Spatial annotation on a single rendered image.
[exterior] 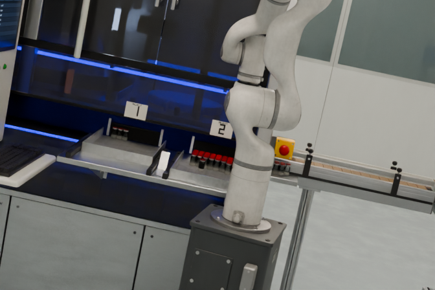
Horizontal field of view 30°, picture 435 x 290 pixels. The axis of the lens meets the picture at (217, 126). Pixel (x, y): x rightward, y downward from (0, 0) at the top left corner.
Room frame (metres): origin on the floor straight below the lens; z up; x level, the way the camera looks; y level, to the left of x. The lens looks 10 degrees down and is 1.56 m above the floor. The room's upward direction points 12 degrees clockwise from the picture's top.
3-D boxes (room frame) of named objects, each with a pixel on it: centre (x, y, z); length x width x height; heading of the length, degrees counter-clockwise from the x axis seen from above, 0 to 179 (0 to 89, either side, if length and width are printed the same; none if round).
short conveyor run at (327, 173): (3.22, -0.56, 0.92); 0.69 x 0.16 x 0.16; 87
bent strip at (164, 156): (2.78, 0.17, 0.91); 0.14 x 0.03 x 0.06; 178
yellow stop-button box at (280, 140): (3.10, -0.27, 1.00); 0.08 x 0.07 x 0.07; 177
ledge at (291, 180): (3.14, -0.29, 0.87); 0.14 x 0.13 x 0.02; 177
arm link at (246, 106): (2.42, -0.10, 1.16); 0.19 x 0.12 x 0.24; 100
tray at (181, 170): (2.87, -0.01, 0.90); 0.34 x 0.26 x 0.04; 177
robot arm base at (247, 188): (2.42, -0.13, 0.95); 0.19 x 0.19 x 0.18
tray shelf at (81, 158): (2.93, 0.16, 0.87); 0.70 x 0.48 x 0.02; 87
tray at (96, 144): (3.00, 0.33, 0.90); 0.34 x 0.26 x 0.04; 177
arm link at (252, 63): (2.72, -0.07, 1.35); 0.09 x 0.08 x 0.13; 100
